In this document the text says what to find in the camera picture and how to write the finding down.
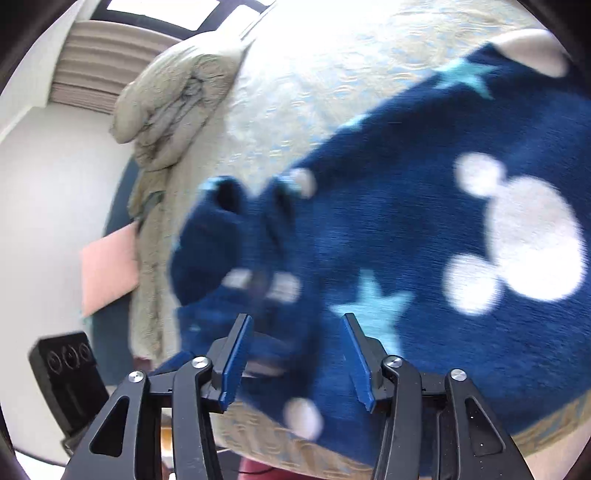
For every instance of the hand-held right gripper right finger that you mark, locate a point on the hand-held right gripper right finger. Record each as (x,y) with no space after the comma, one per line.
(360,364)

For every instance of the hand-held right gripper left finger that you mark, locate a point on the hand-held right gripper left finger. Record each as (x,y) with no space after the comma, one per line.
(233,364)

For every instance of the blue fleece printed pants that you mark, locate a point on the blue fleece printed pants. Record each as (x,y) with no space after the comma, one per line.
(415,207)

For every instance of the blue headboard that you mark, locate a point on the blue headboard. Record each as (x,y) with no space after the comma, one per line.
(108,341)

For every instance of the red rug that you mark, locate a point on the red rug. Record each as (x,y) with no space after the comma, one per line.
(268,473)

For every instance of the pink pillow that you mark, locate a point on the pink pillow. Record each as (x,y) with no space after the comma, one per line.
(108,272)

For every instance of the folded green duvet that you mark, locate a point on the folded green duvet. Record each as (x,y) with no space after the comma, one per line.
(175,101)

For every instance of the bed with green patterned cover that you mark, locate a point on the bed with green patterned cover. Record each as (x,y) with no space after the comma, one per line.
(323,83)

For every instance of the beige curtain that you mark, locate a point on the beige curtain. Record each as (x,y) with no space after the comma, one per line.
(101,69)

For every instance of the dark framed window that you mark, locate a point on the dark framed window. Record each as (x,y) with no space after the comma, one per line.
(161,7)

